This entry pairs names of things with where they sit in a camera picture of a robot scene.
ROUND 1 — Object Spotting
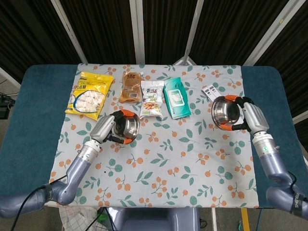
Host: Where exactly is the floral tablecloth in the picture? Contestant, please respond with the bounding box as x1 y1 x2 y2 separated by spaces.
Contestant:
44 63 259 209

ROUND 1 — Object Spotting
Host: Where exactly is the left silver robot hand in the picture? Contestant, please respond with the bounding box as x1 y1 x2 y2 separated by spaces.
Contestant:
89 109 136 145

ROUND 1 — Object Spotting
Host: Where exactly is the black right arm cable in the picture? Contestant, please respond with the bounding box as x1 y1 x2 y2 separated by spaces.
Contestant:
288 171 300 194

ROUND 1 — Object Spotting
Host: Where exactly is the brown bread package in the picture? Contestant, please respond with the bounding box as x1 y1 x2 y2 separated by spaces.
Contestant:
119 71 145 104

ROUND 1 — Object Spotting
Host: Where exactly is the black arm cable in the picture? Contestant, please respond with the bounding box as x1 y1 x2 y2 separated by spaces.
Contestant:
14 175 67 231
288 171 300 194

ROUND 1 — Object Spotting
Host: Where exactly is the green wet wipes pack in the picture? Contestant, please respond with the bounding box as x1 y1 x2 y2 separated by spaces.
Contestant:
163 77 192 120

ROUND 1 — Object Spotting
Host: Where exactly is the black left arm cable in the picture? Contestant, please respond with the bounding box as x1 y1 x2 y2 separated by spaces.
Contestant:
14 175 67 231

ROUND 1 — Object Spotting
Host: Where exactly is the yellow marshmallow bag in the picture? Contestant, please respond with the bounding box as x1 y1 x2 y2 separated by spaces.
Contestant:
64 71 114 122

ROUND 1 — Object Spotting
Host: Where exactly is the white nut snack bag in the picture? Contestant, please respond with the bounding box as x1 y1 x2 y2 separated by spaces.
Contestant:
139 80 165 121

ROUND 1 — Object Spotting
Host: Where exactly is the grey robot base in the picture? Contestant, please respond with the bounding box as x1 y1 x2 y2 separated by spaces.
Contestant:
109 207 200 231

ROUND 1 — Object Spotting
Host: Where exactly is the black power strip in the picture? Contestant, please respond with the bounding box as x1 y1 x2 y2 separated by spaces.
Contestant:
0 93 15 119

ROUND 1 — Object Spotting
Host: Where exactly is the steel bowl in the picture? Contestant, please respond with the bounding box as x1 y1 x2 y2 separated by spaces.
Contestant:
113 112 141 142
211 96 241 129

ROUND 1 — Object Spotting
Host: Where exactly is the white metal frame post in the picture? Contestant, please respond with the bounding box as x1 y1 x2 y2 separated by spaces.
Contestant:
129 0 146 65
292 109 308 126
50 0 89 64
184 0 205 64
243 0 300 66

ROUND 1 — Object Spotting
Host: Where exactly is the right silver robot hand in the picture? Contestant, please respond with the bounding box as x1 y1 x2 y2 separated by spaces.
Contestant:
220 95 270 135

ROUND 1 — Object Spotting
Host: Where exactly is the blue table cover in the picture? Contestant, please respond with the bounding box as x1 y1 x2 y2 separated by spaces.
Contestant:
0 64 300 209

